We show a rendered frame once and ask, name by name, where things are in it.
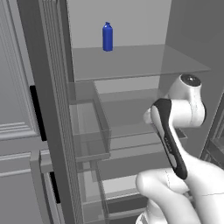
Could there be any black lower cupboard handle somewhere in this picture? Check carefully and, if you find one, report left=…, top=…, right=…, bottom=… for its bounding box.
left=48, top=171, right=62, bottom=205

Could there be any glass fridge shelf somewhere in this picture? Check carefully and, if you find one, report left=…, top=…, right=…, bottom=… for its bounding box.
left=72, top=44, right=212, bottom=82

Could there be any grey lower cupboard door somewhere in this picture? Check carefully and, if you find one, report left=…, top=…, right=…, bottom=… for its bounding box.
left=0, top=149, right=60, bottom=224

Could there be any black cupboard handle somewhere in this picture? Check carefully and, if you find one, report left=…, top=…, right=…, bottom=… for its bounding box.
left=48, top=171, right=62, bottom=205
left=29, top=85, right=48, bottom=143

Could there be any blue bottle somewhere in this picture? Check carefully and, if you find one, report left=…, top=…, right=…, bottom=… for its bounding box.
left=101, top=21, right=114, bottom=53

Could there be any grey right fridge door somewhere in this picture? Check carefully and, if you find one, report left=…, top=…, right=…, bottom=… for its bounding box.
left=199, top=92, right=224, bottom=170

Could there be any grey cupboard door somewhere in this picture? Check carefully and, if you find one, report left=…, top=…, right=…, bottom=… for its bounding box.
left=0, top=0, right=49, bottom=148
left=0, top=149, right=60, bottom=224

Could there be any clear fridge door bin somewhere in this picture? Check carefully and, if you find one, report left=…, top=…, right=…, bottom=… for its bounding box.
left=67, top=80, right=113, bottom=164

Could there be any grey open fridge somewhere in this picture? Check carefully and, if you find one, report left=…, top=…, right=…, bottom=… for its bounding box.
left=66, top=0, right=224, bottom=224

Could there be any grey fridge door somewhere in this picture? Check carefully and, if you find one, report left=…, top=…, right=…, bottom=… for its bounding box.
left=199, top=92, right=224, bottom=170
left=16, top=0, right=112, bottom=224

